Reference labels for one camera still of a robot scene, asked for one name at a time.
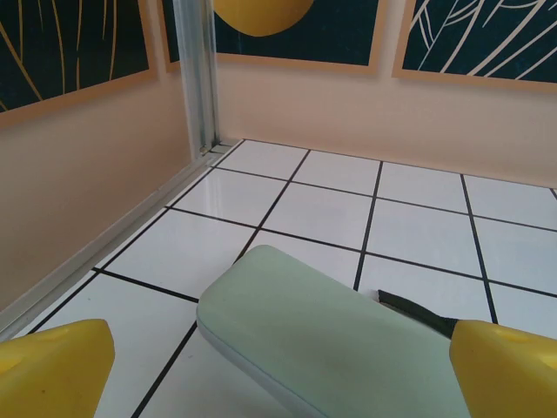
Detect aluminium corner post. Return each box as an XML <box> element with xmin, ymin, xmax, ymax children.
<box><xmin>171</xmin><ymin>0</ymin><xmax>227</xmax><ymax>156</ymax></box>

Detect beige canvas bag black straps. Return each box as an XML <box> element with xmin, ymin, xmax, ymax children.
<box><xmin>376</xmin><ymin>289</ymin><xmax>462</xmax><ymax>340</ymax></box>

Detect aluminium side rail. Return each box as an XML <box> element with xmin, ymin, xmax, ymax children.
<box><xmin>0</xmin><ymin>145</ymin><xmax>218</xmax><ymax>343</ymax></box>

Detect wall panel orange oval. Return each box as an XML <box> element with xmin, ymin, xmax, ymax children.
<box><xmin>158</xmin><ymin>0</ymin><xmax>386</xmax><ymax>75</ymax></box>

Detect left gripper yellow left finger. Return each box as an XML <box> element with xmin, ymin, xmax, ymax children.
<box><xmin>0</xmin><ymin>319</ymin><xmax>117</xmax><ymax>418</ymax></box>

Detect mint green glasses case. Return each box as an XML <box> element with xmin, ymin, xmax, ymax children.
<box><xmin>195</xmin><ymin>244</ymin><xmax>475</xmax><ymax>418</ymax></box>

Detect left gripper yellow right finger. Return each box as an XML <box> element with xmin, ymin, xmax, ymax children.
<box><xmin>449</xmin><ymin>320</ymin><xmax>557</xmax><ymax>418</ymax></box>

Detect wall panel pink leaves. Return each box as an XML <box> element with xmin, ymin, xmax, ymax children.
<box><xmin>391</xmin><ymin>0</ymin><xmax>557</xmax><ymax>92</ymax></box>

